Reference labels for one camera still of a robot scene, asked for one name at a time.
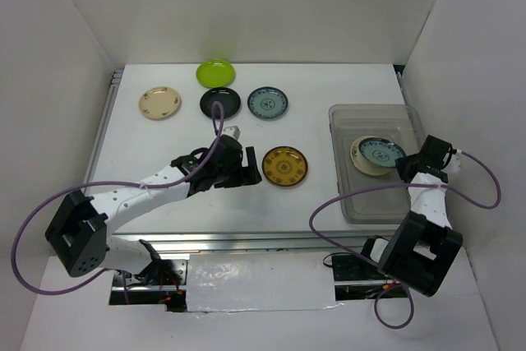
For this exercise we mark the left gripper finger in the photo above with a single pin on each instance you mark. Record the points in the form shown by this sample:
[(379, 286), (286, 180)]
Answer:
[(237, 180), (251, 171)]

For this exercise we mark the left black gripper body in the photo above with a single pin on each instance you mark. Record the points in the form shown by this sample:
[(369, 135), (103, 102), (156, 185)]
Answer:
[(225, 172)]

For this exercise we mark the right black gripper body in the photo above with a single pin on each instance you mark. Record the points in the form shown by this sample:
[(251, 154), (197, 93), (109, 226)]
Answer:
[(403, 163)]

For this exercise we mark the yellow patterned plate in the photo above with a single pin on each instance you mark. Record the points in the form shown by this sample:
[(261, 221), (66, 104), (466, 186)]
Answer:
[(284, 166)]

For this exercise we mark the large blue floral plate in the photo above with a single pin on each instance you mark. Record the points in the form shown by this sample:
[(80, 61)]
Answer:
[(381, 152)]

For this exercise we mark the small blue floral plate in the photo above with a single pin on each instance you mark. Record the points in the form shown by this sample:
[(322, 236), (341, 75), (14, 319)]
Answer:
[(267, 103)]

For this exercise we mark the cream plate black top mark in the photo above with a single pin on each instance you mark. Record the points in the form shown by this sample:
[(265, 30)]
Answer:
[(362, 164)]

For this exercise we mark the cream plate with brown flowers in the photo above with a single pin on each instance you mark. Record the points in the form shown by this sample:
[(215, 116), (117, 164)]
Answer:
[(159, 103)]

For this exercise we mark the green plate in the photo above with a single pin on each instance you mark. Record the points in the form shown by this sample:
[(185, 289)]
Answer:
[(215, 73)]

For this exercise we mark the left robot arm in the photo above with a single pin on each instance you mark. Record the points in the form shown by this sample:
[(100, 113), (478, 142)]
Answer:
[(82, 230)]

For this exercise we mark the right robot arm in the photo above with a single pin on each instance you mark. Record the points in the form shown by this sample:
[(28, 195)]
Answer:
[(424, 246)]

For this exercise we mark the clear plastic bin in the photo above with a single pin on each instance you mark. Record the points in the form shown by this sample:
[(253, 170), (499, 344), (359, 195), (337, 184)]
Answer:
[(398, 123)]

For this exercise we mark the white taped cover panel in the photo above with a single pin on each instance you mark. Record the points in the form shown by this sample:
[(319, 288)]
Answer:
[(259, 282)]

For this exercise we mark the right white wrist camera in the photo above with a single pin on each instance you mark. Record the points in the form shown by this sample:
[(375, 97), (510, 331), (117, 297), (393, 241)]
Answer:
[(452, 162)]

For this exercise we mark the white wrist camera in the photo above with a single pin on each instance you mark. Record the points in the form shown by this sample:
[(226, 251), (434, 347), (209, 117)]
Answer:
[(452, 162), (232, 131)]

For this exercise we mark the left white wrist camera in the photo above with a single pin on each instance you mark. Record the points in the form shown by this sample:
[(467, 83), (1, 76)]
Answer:
[(232, 131)]

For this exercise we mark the aluminium rail frame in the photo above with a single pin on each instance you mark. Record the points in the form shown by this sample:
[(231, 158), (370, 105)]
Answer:
[(132, 147)]

